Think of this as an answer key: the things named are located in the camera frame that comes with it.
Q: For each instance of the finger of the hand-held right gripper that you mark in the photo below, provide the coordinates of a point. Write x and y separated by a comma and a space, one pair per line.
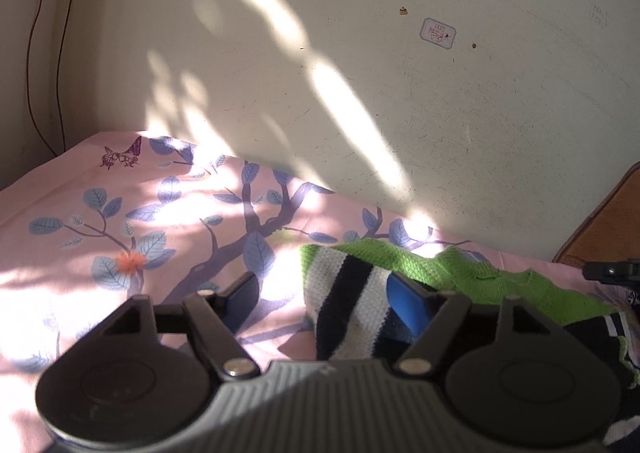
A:
612, 269

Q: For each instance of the brown cushion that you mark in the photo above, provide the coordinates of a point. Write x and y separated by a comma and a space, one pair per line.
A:
612, 228

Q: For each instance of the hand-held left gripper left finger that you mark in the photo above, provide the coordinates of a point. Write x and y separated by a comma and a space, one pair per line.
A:
240, 300

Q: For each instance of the pink floral bedsheet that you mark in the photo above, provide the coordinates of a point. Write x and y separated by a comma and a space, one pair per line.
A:
100, 243

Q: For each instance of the small white wall sticker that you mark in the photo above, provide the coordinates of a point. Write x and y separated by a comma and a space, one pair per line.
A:
438, 33

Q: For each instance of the green striped knit sweater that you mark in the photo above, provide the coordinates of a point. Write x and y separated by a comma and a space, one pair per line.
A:
450, 268

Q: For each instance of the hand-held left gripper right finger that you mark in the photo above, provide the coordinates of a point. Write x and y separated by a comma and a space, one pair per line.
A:
405, 303

